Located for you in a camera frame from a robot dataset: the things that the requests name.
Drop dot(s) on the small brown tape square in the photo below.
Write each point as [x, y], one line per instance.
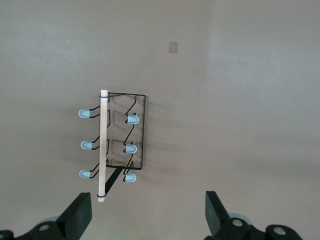
[173, 47]

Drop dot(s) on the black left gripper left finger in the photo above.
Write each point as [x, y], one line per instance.
[80, 212]

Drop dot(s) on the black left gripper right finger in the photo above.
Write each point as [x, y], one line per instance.
[213, 212]

